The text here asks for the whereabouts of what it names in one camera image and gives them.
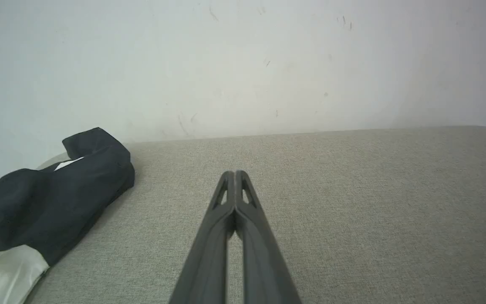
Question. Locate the grey fabric sofa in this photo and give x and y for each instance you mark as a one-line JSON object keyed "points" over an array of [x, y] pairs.
{"points": [[352, 211]]}

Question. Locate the black and white shirt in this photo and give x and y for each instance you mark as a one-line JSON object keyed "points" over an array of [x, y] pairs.
{"points": [[57, 202]]}

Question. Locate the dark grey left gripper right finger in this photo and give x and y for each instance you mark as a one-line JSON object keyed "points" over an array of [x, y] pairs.
{"points": [[264, 261]]}

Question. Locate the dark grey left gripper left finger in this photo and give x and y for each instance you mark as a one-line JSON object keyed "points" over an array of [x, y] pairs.
{"points": [[209, 253]]}

